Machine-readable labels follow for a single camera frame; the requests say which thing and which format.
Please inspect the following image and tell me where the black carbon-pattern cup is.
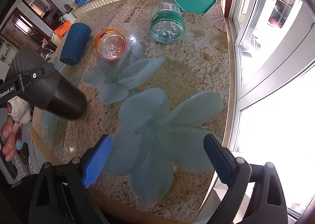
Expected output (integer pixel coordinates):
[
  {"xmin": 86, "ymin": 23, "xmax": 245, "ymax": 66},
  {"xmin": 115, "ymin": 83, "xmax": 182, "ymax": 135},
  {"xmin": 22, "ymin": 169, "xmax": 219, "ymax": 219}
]
[{"xmin": 4, "ymin": 44, "xmax": 88, "ymax": 120}]

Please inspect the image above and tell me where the dark blue ribbed cup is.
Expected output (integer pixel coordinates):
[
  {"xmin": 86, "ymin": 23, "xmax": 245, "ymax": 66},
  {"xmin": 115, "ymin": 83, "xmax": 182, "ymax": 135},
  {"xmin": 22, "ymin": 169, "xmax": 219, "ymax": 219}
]
[{"xmin": 59, "ymin": 22, "xmax": 91, "ymax": 66}]

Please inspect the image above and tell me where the orange glass cup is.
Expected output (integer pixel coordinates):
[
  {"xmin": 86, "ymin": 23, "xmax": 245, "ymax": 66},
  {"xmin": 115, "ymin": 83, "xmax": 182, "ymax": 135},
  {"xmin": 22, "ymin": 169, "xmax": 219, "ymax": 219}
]
[{"xmin": 94, "ymin": 29, "xmax": 127, "ymax": 61}]

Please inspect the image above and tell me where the green clear plastic cup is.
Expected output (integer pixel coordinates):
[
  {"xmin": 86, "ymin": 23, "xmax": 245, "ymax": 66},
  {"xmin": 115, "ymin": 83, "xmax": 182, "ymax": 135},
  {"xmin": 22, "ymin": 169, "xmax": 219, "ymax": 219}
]
[{"xmin": 150, "ymin": 2, "xmax": 185, "ymax": 44}]

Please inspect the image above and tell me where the person's left hand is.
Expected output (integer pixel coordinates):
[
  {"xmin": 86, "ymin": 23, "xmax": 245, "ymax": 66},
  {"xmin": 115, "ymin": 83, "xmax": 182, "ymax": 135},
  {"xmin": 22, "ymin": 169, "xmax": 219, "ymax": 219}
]
[{"xmin": 1, "ymin": 102, "xmax": 17, "ymax": 162}]

